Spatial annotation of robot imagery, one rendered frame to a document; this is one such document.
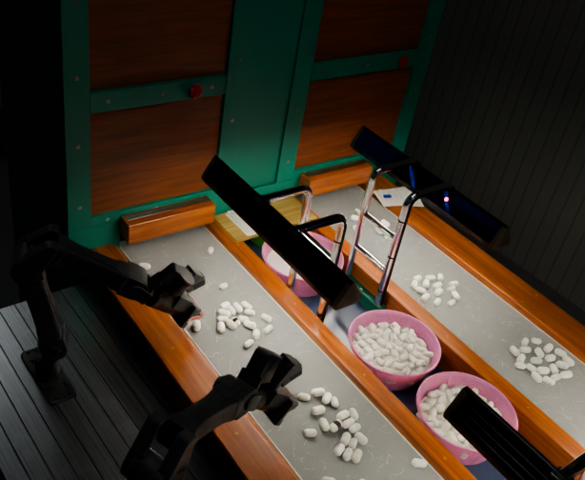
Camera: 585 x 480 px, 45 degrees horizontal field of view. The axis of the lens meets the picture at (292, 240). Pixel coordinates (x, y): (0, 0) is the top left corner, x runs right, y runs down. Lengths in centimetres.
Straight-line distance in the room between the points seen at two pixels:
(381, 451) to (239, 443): 35
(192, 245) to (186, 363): 54
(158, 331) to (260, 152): 74
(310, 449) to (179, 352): 42
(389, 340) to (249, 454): 62
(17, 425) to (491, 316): 139
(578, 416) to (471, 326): 40
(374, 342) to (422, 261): 47
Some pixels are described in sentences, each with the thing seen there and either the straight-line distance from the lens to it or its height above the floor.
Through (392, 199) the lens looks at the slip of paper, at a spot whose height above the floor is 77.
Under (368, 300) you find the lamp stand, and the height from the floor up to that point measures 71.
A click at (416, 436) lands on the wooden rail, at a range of 182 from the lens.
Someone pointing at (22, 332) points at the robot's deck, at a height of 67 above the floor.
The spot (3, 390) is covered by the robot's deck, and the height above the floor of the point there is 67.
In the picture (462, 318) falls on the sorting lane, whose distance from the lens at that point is 224.
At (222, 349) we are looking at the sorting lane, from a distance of 194.
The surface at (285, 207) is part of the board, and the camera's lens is 246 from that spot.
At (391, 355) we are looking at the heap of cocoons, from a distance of 205.
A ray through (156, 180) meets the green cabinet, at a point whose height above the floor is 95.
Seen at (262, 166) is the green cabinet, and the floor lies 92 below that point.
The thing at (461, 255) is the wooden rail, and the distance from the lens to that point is 247.
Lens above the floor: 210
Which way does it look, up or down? 35 degrees down
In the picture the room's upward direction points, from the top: 11 degrees clockwise
